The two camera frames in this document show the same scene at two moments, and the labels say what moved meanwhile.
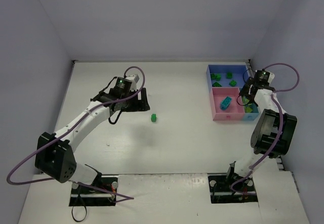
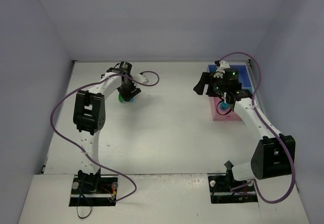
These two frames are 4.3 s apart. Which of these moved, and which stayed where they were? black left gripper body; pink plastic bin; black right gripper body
Moved: black left gripper body; black right gripper body
Stayed: pink plastic bin
